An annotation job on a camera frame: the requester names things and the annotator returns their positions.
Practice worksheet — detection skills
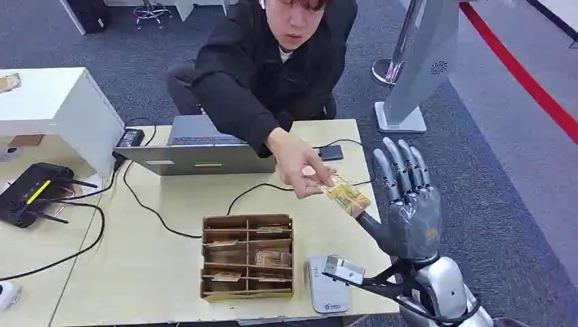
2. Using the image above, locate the person's hand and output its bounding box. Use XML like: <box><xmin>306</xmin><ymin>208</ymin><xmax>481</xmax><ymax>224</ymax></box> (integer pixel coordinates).
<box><xmin>265</xmin><ymin>127</ymin><xmax>338</xmax><ymax>200</ymax></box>

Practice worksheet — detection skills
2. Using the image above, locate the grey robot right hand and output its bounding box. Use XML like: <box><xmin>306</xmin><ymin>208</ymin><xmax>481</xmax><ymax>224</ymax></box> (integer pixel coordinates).
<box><xmin>355</xmin><ymin>137</ymin><xmax>443</xmax><ymax>266</ymax></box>

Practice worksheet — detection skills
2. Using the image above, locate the small black square device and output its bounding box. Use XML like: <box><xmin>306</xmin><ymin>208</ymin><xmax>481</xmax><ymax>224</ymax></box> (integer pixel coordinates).
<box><xmin>318</xmin><ymin>144</ymin><xmax>344</xmax><ymax>162</ymax></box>

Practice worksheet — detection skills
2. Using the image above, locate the person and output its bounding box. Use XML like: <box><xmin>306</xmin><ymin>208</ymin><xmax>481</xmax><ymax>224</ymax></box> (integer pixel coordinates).
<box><xmin>164</xmin><ymin>0</ymin><xmax>359</xmax><ymax>200</ymax></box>

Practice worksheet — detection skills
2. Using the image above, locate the grey laptop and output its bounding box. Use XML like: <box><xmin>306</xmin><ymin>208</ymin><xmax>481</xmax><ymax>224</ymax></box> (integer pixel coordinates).
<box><xmin>112</xmin><ymin>114</ymin><xmax>277</xmax><ymax>176</ymax></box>

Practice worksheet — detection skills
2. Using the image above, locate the brown card with print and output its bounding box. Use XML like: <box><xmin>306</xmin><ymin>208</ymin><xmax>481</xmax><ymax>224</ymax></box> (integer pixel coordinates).
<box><xmin>253</xmin><ymin>249</ymin><xmax>292</xmax><ymax>268</ymax></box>

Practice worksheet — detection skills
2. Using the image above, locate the wooden card box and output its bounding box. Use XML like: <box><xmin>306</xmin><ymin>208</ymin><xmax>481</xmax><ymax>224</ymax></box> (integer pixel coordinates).
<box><xmin>199</xmin><ymin>213</ymin><xmax>296</xmax><ymax>302</ymax></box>

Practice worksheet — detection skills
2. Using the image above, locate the white card reader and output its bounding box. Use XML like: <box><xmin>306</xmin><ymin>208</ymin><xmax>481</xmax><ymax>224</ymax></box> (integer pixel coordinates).
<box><xmin>307</xmin><ymin>255</ymin><xmax>351</xmax><ymax>315</ymax></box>

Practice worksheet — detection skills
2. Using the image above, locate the grey standing kiosk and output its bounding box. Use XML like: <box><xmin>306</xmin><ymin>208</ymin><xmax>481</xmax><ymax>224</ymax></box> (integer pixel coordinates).
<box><xmin>374</xmin><ymin>0</ymin><xmax>461</xmax><ymax>134</ymax></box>

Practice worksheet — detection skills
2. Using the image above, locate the black power adapter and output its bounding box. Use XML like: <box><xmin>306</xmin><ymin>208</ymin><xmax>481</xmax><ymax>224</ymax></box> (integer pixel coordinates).
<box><xmin>115</xmin><ymin>128</ymin><xmax>146</xmax><ymax>149</ymax></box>

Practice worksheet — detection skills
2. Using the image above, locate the chrome chair base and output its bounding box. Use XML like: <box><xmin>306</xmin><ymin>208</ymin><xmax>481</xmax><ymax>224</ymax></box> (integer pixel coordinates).
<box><xmin>133</xmin><ymin>0</ymin><xmax>175</xmax><ymax>31</ymax></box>

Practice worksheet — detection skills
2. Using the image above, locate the white cabinet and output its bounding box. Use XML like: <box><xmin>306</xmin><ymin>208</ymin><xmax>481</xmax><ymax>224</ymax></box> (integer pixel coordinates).
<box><xmin>0</xmin><ymin>67</ymin><xmax>126</xmax><ymax>176</ymax></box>

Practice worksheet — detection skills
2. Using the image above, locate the black router with antennas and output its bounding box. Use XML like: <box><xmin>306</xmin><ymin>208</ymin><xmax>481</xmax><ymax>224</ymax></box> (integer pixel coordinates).
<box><xmin>0</xmin><ymin>162</ymin><xmax>99</xmax><ymax>230</ymax></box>

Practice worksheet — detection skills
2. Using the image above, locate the brown cardboard piece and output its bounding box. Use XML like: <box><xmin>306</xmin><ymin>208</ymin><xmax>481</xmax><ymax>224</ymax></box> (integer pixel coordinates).
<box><xmin>7</xmin><ymin>134</ymin><xmax>45</xmax><ymax>149</ymax></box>

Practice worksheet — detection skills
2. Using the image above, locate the white rounded device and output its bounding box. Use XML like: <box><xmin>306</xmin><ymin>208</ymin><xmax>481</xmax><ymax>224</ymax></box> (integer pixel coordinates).
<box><xmin>0</xmin><ymin>280</ymin><xmax>23</xmax><ymax>313</ymax></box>

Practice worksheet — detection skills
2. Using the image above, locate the thin black device cable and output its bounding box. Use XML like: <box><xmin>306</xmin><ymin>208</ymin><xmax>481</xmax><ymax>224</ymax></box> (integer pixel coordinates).
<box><xmin>226</xmin><ymin>138</ymin><xmax>373</xmax><ymax>217</ymax></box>

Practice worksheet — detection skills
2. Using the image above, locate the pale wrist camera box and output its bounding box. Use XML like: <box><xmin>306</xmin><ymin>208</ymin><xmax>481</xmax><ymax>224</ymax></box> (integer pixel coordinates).
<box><xmin>322</xmin><ymin>254</ymin><xmax>366</xmax><ymax>286</ymax></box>

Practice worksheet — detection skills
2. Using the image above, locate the chrome stanchion post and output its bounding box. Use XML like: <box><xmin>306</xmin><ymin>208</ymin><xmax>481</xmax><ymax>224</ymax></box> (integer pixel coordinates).
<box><xmin>371</xmin><ymin>0</ymin><xmax>425</xmax><ymax>87</ymax></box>

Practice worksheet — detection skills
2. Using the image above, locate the black laptop power cable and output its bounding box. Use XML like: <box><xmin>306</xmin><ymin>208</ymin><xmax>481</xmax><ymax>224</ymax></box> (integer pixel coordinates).
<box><xmin>111</xmin><ymin>117</ymin><xmax>202</xmax><ymax>240</ymax></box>

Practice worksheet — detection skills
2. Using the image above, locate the thick black cable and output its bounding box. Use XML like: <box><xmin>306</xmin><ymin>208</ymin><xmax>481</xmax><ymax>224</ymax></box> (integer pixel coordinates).
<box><xmin>0</xmin><ymin>200</ymin><xmax>106</xmax><ymax>283</ymax></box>

